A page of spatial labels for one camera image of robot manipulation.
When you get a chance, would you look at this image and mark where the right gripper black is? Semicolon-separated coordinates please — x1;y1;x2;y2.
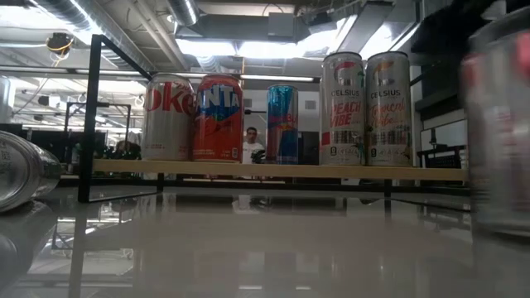
409;0;530;55

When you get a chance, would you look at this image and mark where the Celsius Tropical Vibe can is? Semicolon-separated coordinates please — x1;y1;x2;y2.
364;51;413;167

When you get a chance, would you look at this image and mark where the Celsius Peach Vibe can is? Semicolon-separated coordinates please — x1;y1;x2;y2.
318;52;366;166

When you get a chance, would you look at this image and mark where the blue silver Red Bull can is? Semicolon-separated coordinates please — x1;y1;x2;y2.
266;84;299;166

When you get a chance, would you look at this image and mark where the red Fanta can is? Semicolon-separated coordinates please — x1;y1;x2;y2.
190;74;244;163

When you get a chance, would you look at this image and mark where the person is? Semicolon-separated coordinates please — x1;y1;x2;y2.
113;139;142;161
242;126;266;165

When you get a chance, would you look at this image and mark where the silver Celsius can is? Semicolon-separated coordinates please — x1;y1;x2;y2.
0;130;62;214

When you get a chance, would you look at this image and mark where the wooden shelf with black frame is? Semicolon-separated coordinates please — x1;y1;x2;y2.
77;33;470;204

